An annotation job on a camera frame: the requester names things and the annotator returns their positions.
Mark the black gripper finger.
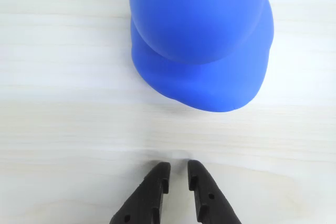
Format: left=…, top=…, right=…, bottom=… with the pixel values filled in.
left=110, top=162, right=172, bottom=224
left=187, top=160, right=243, bottom=224

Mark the blue rubber duck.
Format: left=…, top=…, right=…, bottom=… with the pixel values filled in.
left=129, top=0, right=275, bottom=113

